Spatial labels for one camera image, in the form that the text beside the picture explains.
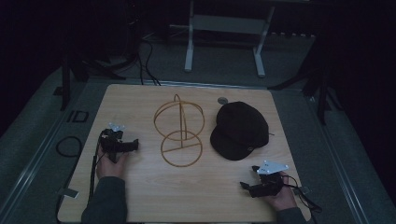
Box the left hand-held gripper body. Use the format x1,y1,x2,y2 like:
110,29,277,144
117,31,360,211
99,122,134,164

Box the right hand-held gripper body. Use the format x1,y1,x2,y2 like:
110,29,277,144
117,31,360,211
248,160,290,199

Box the black cap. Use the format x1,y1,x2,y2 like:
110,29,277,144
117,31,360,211
209,101,271,161

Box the golden wire hat stand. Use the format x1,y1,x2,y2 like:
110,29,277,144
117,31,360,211
152,93,206,168

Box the person's right hand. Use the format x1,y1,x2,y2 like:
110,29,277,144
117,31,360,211
263,171,299,213

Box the person's left hand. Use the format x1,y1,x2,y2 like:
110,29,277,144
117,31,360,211
95,145,129,181

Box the grey tape piece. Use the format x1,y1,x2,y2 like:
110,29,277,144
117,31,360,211
57,187,80,199

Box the black tripod stand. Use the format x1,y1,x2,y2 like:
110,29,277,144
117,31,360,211
267,62,344,126
59,46,127,112

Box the grey cable plug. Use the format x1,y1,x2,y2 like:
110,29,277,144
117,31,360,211
293,186,312,196

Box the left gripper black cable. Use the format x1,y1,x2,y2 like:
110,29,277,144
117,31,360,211
88,135,105,203

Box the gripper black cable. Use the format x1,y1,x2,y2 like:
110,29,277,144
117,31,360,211
281,175,323,215
88,135,105,203

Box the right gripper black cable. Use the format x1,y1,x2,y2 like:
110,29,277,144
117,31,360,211
281,175,323,215

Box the black cable loop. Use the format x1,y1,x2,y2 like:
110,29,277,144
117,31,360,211
55,135,84,159

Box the black floor cables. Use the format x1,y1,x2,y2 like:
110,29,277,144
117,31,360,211
135,36,163,87

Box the white metal desk frame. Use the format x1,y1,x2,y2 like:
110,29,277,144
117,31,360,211
183,0,276,78

